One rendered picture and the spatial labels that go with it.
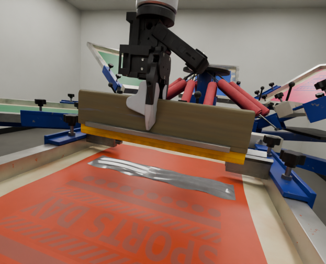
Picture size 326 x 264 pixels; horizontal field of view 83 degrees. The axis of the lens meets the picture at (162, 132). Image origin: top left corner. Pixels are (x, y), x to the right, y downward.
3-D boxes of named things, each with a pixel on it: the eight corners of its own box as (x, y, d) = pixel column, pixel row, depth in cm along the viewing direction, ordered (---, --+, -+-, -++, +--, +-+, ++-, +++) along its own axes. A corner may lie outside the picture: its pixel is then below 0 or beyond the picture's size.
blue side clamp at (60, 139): (59, 164, 48) (59, 138, 46) (44, 160, 49) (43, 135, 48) (119, 139, 76) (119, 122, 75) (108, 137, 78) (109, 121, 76)
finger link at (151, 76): (149, 105, 36) (156, 61, 36) (158, 106, 36) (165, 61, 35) (140, 102, 32) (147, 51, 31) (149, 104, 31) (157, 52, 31)
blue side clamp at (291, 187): (306, 228, 33) (317, 194, 32) (275, 220, 35) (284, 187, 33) (266, 168, 62) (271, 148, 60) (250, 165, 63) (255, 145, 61)
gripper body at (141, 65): (134, 80, 41) (139, 21, 39) (171, 85, 39) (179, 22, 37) (116, 77, 34) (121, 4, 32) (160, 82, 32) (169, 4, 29)
